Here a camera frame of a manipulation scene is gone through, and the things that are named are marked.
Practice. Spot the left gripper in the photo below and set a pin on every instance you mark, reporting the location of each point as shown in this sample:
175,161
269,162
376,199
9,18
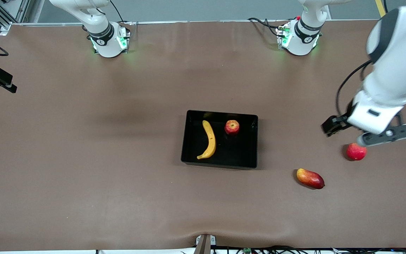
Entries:
338,122

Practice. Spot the black rectangular plastic box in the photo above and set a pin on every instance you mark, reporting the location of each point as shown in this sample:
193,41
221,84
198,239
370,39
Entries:
238,151

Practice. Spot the small red yellow apple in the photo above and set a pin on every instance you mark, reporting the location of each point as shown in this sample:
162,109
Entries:
232,127

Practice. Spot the yellow banana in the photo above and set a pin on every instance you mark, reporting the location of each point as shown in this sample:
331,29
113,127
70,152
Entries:
210,139

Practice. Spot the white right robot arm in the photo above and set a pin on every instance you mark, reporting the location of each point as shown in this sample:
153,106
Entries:
108,46

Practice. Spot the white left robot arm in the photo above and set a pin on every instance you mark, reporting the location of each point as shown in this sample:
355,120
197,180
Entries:
397,81

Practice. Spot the round red pomegranate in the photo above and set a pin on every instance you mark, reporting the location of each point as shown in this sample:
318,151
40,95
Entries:
356,152

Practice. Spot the red yellow mango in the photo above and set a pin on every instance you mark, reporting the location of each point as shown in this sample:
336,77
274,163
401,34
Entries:
310,179

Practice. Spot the brown table mat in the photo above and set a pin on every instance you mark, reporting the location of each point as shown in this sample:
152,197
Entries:
83,176

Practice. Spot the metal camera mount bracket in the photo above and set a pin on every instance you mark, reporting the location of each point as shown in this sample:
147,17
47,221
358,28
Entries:
204,245

